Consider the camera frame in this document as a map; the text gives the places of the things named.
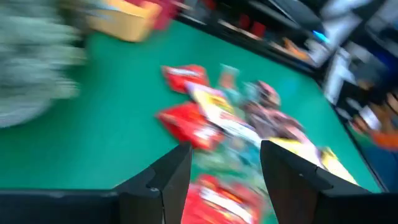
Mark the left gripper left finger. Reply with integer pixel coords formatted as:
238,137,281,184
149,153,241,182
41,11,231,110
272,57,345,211
0,142,193,224

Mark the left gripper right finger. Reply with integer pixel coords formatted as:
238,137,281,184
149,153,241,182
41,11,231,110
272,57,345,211
260,139,398,224

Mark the red Skittles packet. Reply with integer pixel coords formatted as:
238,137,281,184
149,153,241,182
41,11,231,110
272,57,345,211
182,174,265,224
155,101,224,152
161,64,210,94

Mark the clear blue gummy candy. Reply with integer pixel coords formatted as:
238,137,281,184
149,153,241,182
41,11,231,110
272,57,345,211
192,136,262,187

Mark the brown Payday candy bar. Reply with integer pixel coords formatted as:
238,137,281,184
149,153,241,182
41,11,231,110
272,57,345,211
242,102,305,141
254,80,282,108

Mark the white red candy bar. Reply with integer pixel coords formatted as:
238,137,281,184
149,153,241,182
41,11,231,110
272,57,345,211
217,114,264,147

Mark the yellow Sour Patch packet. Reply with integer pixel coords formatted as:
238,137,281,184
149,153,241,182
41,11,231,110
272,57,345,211
320,147,358,186
186,82,246,125

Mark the green table mat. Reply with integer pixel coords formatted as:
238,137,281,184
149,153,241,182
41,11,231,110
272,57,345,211
0,20,383,224

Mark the person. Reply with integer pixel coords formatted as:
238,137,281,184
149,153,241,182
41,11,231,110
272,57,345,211
351,71,398,150

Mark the orange plastic tub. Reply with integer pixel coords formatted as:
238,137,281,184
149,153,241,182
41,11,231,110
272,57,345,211
83,0,162,43

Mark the pale green bushy plant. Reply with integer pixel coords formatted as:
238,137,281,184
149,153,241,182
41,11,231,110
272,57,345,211
0,0,86,128

